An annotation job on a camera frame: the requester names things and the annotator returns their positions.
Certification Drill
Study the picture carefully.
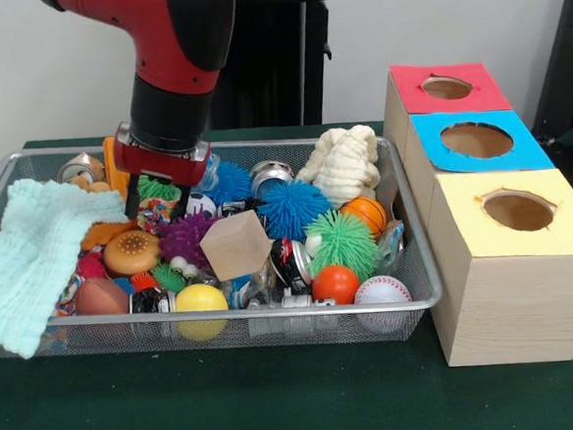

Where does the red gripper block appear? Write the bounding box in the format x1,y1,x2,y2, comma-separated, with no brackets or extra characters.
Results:
112,131,217,225

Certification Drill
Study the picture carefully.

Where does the multicoloured rope toy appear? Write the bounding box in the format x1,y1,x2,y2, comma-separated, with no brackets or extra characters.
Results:
134,192,182,237

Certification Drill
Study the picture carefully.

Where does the mint green knitted cloth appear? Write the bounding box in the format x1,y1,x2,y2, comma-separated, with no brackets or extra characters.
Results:
0,171,139,362

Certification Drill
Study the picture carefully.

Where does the silver mesh bin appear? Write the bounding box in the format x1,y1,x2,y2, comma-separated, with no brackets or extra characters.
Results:
0,121,446,370

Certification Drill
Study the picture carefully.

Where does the wooden box with three holes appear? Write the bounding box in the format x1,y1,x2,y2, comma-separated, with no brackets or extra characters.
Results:
379,51,573,373

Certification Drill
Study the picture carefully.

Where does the purple spiky rubber ball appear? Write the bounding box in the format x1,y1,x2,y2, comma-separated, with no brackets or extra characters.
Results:
156,207,222,272

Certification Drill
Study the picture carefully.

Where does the plain wooden cube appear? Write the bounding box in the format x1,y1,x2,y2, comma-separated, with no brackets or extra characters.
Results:
197,208,277,284

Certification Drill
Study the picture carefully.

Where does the plain yellow ball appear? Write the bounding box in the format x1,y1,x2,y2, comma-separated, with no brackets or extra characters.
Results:
174,281,230,315

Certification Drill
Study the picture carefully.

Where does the blue spiky rubber ball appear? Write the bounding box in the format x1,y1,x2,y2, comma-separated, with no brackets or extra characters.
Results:
254,177,337,245

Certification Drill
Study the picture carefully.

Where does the green spiky rubber ball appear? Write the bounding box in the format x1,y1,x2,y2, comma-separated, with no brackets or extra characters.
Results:
303,207,382,289

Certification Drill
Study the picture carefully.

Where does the cream knitted cloth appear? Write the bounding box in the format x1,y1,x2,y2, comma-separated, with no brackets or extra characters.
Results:
292,123,384,211

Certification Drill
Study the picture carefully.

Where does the plain orange ball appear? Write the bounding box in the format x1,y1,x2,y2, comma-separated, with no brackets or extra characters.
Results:
310,262,361,307

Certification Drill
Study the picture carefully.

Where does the small orange basketball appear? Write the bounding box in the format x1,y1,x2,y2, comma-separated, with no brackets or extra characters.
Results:
339,195,391,244

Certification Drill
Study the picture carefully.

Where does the small white baseball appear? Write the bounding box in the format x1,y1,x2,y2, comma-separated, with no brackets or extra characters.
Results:
352,273,413,307

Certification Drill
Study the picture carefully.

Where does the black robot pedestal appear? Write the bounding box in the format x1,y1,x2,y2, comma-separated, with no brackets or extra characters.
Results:
201,0,363,133

